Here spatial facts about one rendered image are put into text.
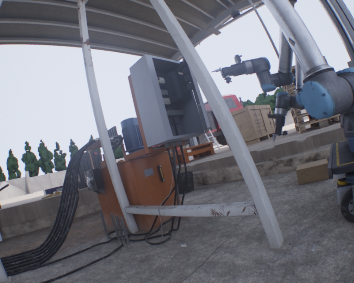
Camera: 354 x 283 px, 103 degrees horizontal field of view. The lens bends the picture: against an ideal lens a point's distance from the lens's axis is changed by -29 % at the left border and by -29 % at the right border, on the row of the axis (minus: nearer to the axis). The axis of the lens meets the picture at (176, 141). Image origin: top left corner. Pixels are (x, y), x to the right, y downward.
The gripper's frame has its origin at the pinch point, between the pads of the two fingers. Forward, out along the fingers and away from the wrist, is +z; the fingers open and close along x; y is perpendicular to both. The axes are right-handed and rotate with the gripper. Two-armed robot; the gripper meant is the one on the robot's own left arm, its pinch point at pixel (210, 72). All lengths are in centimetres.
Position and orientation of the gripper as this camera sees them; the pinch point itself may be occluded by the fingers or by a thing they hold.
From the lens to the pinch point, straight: 120.4
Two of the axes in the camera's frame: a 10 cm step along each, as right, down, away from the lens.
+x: 1.2, 0.4, 9.9
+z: -9.6, 2.7, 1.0
